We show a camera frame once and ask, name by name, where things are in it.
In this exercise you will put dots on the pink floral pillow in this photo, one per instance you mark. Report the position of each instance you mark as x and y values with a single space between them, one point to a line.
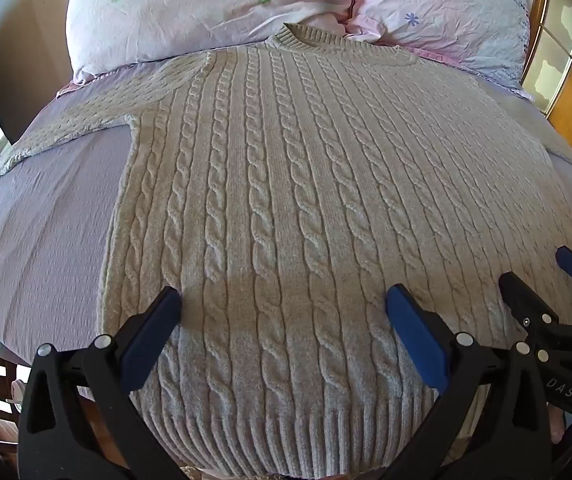
441 5
190 5

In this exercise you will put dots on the purple bed sheet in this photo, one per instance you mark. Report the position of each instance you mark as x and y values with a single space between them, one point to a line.
45 220

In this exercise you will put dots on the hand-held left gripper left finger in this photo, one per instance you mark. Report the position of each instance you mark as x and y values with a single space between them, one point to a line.
148 340

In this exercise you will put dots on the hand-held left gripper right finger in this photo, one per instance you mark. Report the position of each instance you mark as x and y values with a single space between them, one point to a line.
416 340

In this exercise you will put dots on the brown wardrobe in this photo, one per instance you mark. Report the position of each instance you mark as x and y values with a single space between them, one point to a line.
25 45

